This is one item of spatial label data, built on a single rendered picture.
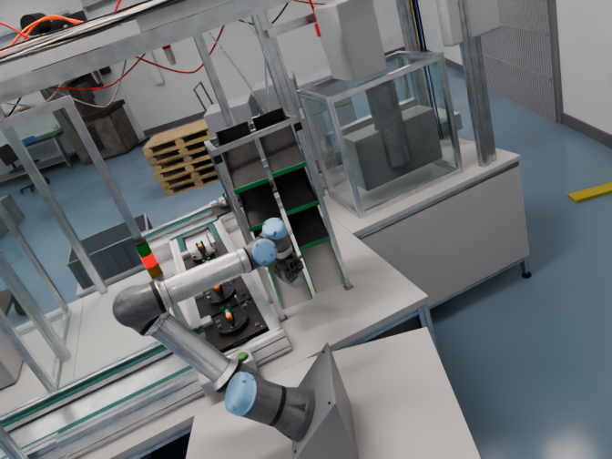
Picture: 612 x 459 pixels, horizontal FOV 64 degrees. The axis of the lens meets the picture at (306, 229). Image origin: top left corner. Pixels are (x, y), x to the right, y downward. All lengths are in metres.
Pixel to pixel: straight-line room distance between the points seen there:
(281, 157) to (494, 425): 1.65
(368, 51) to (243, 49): 9.12
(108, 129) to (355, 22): 9.05
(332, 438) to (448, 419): 0.36
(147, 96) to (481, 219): 10.05
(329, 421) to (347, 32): 1.85
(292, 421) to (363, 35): 1.88
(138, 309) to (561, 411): 2.04
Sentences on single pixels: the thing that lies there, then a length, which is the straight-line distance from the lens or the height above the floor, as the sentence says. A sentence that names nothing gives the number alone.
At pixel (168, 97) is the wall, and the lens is 12.12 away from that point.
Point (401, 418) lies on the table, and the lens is 1.64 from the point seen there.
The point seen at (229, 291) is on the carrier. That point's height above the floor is 0.99.
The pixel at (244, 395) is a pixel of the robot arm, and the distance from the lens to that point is 1.44.
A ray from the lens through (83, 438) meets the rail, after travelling 2.07.
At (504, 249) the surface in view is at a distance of 3.28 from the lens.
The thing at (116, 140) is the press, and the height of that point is 0.33.
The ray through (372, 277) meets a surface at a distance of 2.24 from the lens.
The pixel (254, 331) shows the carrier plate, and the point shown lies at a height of 0.97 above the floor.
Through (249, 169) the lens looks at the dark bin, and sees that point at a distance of 1.84.
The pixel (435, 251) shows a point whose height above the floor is 0.51.
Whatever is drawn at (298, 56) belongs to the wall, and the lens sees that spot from 11.67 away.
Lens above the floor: 2.10
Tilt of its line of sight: 26 degrees down
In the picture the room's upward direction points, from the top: 19 degrees counter-clockwise
